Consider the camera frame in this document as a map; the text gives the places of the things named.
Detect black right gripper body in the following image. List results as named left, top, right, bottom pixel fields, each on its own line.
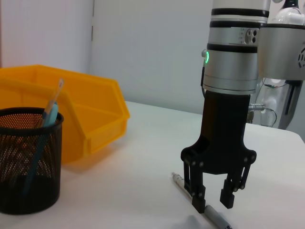
left=180, top=90, right=257, bottom=175

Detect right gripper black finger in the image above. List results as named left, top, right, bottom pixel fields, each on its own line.
left=183, top=161, right=206, bottom=214
left=219, top=164, right=251, bottom=210

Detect silver ballpoint pen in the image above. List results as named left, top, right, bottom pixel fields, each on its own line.
left=171, top=171, right=233, bottom=229

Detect blue scissors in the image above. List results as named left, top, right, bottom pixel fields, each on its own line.
left=22, top=102, right=59, bottom=196

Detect black mesh pen cup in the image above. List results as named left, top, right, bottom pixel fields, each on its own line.
left=0, top=107, right=64, bottom=215

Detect white humanoid robot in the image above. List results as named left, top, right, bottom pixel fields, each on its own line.
left=256, top=0, right=305, bottom=131

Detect yellow plastic storage bin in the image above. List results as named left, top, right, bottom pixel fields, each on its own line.
left=0, top=64, right=131, bottom=165

